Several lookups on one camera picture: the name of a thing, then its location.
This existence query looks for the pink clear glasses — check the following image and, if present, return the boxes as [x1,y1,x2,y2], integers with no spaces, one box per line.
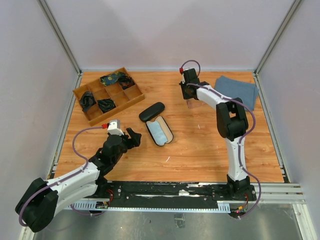
[186,98,205,109]

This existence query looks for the light blue cloth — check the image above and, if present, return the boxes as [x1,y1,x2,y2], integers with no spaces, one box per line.
[147,121,168,146]

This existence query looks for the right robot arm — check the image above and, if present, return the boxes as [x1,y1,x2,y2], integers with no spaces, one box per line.
[179,67,250,200]

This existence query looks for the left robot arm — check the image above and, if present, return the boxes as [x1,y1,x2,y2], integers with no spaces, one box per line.
[15,128,142,233]

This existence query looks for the wooden divided organizer tray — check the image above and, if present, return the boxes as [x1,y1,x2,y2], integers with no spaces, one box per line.
[70,67,145,128]

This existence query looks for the folded blue towel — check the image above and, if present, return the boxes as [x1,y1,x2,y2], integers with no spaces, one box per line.
[214,76,259,111]

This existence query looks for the black dotted rolled tie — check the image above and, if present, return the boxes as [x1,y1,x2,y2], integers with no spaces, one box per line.
[97,98,116,113]

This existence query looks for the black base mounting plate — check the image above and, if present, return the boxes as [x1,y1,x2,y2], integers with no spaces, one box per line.
[84,181,259,210]

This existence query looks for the black striped rolled tie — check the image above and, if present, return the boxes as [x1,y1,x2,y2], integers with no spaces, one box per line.
[80,91,97,113]

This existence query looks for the black orange rolled tie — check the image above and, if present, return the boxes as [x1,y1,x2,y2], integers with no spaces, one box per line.
[117,75,134,90]

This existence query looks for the blue patterned rolled tie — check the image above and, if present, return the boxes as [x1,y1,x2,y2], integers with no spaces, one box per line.
[99,71,126,87]

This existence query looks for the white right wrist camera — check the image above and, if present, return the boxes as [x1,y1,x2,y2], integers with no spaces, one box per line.
[179,67,186,84]

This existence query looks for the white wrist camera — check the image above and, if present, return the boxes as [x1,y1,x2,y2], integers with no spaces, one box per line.
[102,119,124,136]
[179,67,186,84]

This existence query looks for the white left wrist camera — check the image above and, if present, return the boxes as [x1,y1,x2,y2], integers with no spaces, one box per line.
[102,119,124,136]

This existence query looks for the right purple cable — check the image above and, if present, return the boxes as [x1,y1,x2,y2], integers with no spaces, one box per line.
[181,59,263,221]

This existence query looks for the purple cable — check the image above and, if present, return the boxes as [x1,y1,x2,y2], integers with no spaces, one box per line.
[18,126,106,232]
[181,59,263,221]

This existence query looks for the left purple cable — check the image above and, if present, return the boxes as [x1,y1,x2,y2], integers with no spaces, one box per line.
[18,126,106,232]

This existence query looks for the right aluminium frame post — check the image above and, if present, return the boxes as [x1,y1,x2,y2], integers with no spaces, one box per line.
[253,0,304,77]

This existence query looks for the aluminium frame post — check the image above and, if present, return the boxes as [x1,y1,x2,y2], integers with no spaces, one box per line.
[253,0,304,77]
[36,0,83,76]

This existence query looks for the aluminium front rail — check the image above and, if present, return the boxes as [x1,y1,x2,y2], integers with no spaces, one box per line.
[32,178,307,214]

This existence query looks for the left aluminium frame post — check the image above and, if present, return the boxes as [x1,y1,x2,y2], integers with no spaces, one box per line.
[36,0,83,76]

